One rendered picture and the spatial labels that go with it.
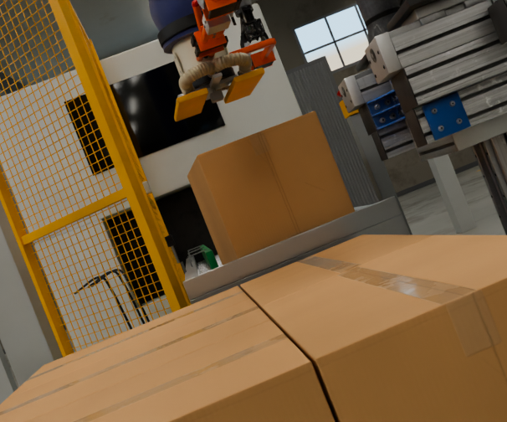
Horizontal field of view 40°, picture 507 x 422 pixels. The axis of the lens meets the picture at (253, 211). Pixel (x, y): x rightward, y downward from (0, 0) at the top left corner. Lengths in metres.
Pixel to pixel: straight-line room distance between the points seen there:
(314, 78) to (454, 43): 10.27
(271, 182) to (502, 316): 1.33
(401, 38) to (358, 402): 0.98
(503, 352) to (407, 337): 0.12
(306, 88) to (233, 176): 9.77
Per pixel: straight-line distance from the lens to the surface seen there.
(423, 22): 1.66
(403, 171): 12.00
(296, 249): 2.09
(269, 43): 2.44
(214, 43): 2.07
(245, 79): 2.19
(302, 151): 2.16
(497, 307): 0.90
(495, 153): 1.93
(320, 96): 11.85
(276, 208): 2.13
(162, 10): 2.32
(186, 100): 2.16
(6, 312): 2.85
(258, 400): 0.84
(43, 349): 2.84
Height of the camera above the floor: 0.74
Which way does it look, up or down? level
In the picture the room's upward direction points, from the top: 22 degrees counter-clockwise
